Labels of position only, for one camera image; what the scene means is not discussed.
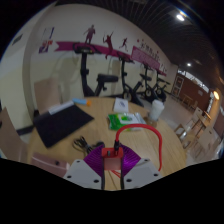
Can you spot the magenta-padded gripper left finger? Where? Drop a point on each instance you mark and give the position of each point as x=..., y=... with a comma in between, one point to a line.
x=95, y=163

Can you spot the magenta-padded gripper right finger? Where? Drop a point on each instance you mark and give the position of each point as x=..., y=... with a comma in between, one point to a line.
x=130, y=163

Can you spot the red charger block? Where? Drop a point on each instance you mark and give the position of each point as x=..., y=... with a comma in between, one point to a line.
x=112, y=156

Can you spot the green wet wipes pack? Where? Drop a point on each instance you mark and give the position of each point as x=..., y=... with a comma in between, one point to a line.
x=126, y=120

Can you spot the round brown coaster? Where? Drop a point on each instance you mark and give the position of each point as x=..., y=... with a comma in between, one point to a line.
x=150, y=123

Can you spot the pink power strip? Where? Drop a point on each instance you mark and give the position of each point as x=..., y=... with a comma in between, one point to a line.
x=46, y=163

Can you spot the black mouse pad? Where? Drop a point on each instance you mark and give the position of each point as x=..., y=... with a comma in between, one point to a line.
x=61, y=125

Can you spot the white tissue pack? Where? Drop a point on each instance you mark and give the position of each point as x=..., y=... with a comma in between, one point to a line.
x=121, y=105

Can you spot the blue and orange marker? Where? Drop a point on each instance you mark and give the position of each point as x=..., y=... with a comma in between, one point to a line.
x=81, y=101

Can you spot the white flat strip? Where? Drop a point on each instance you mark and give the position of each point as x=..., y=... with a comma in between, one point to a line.
x=61, y=107

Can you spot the black exercise bike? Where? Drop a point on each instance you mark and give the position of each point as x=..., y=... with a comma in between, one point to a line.
x=148, y=90
x=161, y=88
x=86, y=76
x=126, y=86

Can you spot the group of wooden tables and chairs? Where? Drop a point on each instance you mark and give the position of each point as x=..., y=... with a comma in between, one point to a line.
x=200, y=133

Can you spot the group of ceiling lights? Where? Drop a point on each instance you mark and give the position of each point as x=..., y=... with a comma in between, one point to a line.
x=180, y=17

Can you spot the glowing wall lamp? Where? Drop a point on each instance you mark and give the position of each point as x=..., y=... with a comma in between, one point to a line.
x=216, y=95

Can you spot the magenta sports wall mural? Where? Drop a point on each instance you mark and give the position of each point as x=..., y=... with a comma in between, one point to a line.
x=66, y=45

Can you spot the group of wall posters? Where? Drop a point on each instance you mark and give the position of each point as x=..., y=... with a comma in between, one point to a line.
x=46, y=38

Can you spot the grey wall vent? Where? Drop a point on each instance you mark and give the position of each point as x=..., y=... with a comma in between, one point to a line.
x=17, y=39

